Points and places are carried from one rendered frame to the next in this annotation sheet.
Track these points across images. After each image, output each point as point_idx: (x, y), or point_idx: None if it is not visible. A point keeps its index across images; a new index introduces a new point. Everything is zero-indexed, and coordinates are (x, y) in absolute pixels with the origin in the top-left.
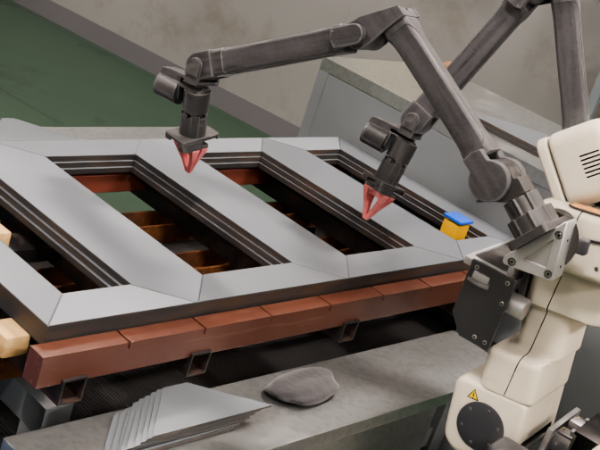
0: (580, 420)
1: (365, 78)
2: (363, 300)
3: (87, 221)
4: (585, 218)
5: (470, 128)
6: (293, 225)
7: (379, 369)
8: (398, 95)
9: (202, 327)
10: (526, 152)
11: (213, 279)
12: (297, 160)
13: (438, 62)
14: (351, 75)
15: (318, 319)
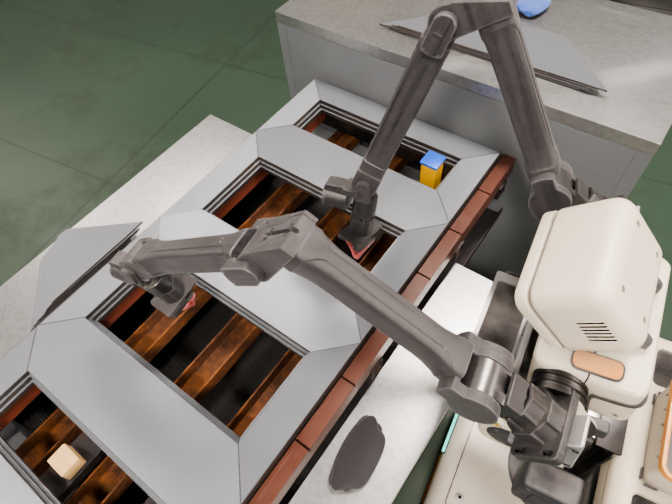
0: (594, 412)
1: (315, 25)
2: (380, 350)
3: (130, 418)
4: (595, 383)
5: (431, 353)
6: (301, 276)
7: (410, 371)
8: (347, 35)
9: None
10: (473, 58)
11: (248, 443)
12: (288, 148)
13: (364, 288)
14: (303, 24)
15: (348, 399)
